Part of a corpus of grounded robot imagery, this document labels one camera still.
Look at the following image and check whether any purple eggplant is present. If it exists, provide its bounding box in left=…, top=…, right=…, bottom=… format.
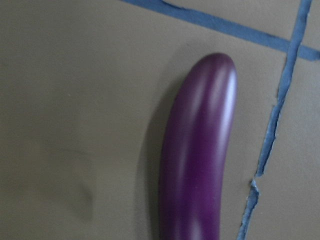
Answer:
left=158, top=53, right=238, bottom=240

